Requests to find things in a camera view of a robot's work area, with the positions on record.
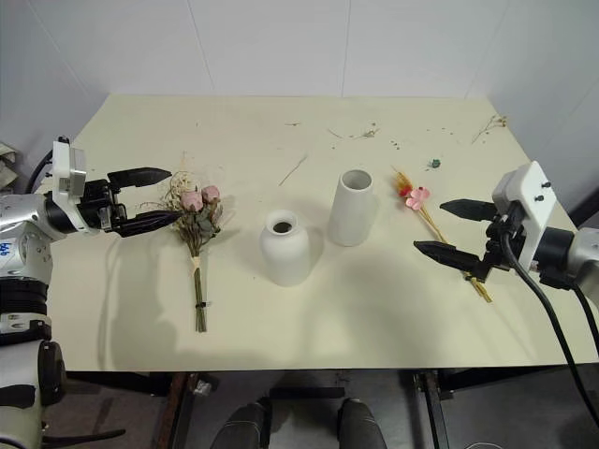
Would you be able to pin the thin dry straw stem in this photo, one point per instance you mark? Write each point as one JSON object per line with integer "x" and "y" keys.
{"x": 292, "y": 170}

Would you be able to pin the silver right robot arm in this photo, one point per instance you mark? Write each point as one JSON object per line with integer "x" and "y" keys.
{"x": 578, "y": 252}

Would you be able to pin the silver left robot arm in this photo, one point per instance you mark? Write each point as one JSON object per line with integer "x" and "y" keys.
{"x": 23, "y": 220}

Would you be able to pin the dark rounded shape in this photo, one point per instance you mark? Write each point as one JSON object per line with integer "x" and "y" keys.
{"x": 362, "y": 423}
{"x": 243, "y": 428}

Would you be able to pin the white robot torso shell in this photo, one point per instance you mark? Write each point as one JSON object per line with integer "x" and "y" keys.
{"x": 18, "y": 421}

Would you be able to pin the pink flower with yellow stems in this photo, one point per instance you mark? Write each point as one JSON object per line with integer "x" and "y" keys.
{"x": 417, "y": 197}

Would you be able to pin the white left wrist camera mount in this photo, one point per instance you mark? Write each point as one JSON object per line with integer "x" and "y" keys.
{"x": 65, "y": 163}

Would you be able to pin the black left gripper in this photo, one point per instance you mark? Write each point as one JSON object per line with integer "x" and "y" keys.
{"x": 100, "y": 206}

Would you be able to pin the dried twig with small buds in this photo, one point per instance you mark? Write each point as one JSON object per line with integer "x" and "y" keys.
{"x": 365, "y": 134}

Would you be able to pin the white round ceramic vase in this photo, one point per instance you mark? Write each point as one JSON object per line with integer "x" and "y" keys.
{"x": 284, "y": 248}

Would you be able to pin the white tall cylinder vase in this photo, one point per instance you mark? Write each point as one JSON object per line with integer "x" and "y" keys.
{"x": 352, "y": 210}

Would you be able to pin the cluttered cardboard pile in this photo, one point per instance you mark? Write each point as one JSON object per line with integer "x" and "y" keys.
{"x": 7, "y": 168}

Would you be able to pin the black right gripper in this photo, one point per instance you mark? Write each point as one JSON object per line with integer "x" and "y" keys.
{"x": 503, "y": 236}

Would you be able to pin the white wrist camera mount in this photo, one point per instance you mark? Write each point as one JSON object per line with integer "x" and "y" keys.
{"x": 65, "y": 163}
{"x": 536, "y": 206}

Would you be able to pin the dried pink rose bouquet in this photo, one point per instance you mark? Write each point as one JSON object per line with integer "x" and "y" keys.
{"x": 199, "y": 212}

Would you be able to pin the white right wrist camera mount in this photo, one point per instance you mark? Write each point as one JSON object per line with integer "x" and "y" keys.
{"x": 536, "y": 206}

